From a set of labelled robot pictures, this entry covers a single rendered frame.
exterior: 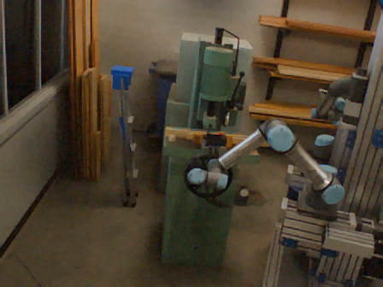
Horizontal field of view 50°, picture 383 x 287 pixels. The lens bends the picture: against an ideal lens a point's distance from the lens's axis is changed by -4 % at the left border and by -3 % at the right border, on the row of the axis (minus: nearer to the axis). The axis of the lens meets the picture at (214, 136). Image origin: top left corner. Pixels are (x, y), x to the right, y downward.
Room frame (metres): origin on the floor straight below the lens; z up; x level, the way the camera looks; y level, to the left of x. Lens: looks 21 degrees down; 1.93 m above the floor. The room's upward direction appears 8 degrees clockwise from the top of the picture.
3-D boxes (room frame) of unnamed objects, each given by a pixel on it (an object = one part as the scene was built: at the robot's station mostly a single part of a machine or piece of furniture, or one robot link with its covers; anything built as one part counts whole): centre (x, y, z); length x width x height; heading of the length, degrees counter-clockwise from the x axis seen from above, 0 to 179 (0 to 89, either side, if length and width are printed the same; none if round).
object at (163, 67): (4.44, 0.48, 0.48); 0.64 x 0.54 x 0.97; 97
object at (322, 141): (2.55, -0.73, 0.98); 0.13 x 0.12 x 0.14; 94
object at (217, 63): (2.56, 0.05, 1.35); 0.18 x 0.18 x 0.31
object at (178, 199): (2.68, 0.06, 0.36); 0.58 x 0.45 x 0.71; 8
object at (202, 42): (2.85, 0.09, 1.16); 0.22 x 0.22 x 0.72; 8
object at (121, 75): (3.14, 0.72, 0.58); 0.27 x 0.25 x 1.16; 96
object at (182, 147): (2.46, 0.01, 0.87); 0.61 x 0.30 x 0.06; 98
